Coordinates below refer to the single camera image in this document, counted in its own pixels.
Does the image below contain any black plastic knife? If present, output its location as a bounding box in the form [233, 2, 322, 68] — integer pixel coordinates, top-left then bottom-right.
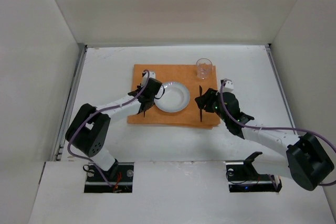
[196, 85, 203, 122]

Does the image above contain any black plastic fork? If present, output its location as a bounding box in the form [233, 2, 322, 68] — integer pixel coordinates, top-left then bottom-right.
[137, 85, 146, 117]

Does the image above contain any orange cloth placemat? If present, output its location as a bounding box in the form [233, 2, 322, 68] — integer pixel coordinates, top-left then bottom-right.
[127, 64, 221, 129]

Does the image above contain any white round plate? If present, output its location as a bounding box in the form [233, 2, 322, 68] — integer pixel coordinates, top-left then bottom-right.
[154, 81, 190, 113]

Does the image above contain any clear plastic cup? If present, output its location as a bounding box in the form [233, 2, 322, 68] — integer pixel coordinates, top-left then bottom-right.
[196, 58, 213, 80]

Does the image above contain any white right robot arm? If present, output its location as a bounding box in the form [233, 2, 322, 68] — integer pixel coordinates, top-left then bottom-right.
[195, 88, 334, 191]

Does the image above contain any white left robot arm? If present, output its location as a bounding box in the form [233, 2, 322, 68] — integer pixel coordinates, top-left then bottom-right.
[65, 77, 162, 181]

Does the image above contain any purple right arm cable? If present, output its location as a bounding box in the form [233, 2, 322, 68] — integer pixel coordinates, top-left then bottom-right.
[219, 80, 336, 187]

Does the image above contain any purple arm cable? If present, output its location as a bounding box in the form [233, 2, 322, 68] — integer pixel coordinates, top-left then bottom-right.
[67, 70, 150, 188]
[219, 80, 336, 187]

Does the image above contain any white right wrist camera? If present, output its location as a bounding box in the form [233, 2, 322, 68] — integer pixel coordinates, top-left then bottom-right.
[220, 79, 234, 92]

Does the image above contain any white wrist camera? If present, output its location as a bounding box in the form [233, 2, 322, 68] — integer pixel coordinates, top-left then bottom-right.
[220, 79, 234, 92]
[141, 70, 156, 86]

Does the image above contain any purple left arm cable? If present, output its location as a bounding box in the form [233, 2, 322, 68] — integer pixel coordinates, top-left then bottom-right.
[67, 70, 150, 188]

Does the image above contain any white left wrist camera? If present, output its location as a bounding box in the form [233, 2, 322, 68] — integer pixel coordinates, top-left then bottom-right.
[141, 70, 156, 86]

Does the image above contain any right aluminium table rail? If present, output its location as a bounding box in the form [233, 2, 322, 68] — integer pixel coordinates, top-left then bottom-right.
[265, 44, 296, 128]

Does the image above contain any aluminium table rail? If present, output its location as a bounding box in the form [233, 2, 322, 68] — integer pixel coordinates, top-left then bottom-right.
[50, 43, 87, 161]
[265, 44, 296, 128]

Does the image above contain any left aluminium table rail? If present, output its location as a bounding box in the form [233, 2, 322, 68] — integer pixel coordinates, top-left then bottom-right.
[50, 43, 87, 161]

